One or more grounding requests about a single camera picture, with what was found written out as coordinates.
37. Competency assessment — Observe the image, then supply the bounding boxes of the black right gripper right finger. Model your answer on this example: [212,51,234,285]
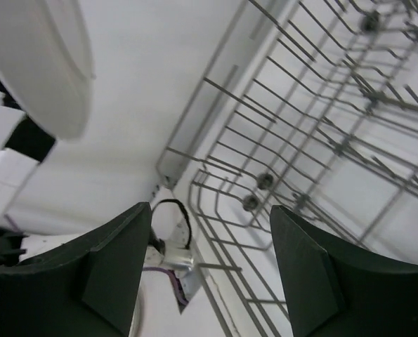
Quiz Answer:
[270,205,418,336]

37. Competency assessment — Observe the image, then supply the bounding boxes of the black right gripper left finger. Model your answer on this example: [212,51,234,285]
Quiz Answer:
[0,202,152,336]

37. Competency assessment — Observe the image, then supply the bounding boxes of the teal red rimmed plate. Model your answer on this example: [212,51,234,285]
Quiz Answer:
[0,1,93,140]

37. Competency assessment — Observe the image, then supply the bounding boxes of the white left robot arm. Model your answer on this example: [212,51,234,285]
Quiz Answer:
[0,80,192,266]

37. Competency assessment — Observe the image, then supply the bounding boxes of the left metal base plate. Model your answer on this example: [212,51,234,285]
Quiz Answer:
[168,258,202,314]

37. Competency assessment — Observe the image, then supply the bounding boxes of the grey wire dish rack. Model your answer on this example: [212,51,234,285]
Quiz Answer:
[189,0,418,337]

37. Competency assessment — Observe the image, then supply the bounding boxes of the aluminium table frame rail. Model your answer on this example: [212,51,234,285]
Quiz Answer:
[152,1,290,197]

